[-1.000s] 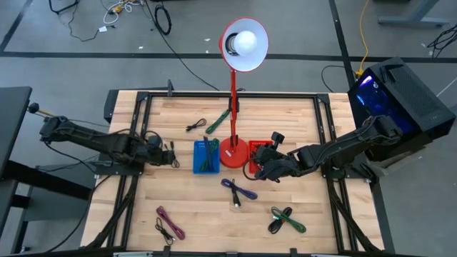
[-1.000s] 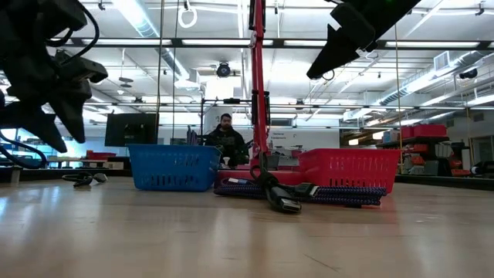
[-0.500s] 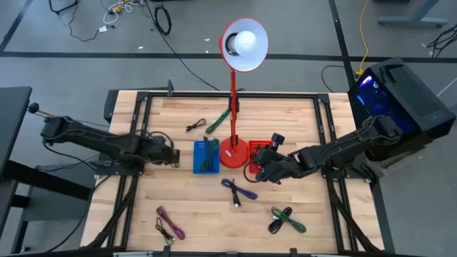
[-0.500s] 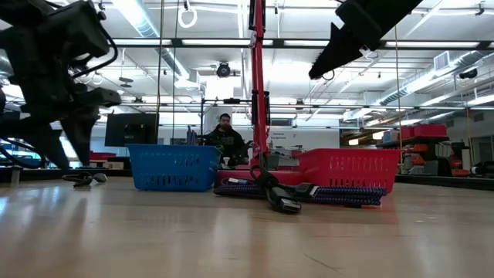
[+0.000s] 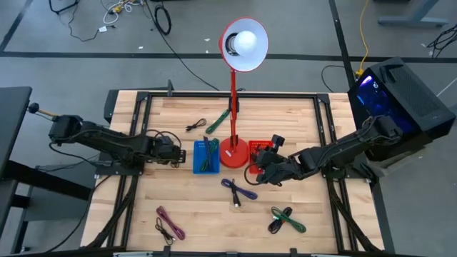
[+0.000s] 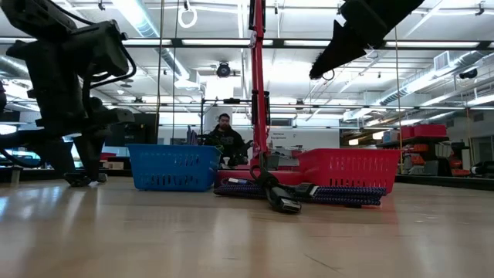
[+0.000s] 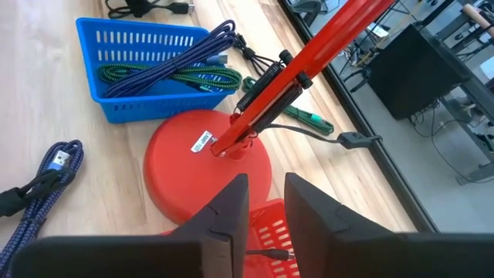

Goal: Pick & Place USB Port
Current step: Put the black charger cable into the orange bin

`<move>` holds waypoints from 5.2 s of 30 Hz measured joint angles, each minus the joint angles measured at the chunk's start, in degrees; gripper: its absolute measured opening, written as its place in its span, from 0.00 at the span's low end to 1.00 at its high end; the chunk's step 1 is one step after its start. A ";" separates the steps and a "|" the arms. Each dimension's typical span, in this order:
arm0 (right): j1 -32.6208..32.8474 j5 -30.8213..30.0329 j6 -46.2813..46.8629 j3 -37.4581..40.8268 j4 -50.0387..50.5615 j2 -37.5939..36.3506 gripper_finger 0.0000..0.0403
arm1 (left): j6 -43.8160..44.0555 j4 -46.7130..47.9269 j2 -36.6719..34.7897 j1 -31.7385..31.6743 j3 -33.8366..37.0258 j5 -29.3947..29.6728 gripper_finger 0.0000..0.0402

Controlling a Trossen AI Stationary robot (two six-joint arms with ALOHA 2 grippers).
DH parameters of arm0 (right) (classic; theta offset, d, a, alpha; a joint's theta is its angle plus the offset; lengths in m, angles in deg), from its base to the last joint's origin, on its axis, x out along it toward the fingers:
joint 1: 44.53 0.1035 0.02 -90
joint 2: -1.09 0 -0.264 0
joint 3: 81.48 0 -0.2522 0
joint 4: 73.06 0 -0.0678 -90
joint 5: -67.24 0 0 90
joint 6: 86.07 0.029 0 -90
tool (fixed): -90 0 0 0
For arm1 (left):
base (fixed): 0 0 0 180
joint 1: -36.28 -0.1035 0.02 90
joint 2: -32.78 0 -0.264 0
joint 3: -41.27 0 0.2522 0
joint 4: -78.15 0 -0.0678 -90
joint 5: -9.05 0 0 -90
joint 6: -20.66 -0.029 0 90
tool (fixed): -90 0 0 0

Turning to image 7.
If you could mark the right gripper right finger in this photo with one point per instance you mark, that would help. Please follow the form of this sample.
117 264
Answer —
366 255

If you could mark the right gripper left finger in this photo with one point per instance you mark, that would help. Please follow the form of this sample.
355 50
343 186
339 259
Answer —
154 255

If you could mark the red desk lamp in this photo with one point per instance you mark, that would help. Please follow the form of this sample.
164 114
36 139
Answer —
181 181

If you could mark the red plastic basket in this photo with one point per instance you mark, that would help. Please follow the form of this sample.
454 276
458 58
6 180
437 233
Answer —
270 224

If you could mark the blue plastic basket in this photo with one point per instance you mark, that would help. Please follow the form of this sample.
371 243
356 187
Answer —
116 110

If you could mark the black box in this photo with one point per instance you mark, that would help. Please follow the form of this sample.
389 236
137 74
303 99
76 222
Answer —
413 73

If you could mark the black desk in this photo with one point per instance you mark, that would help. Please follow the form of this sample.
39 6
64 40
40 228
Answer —
449 50

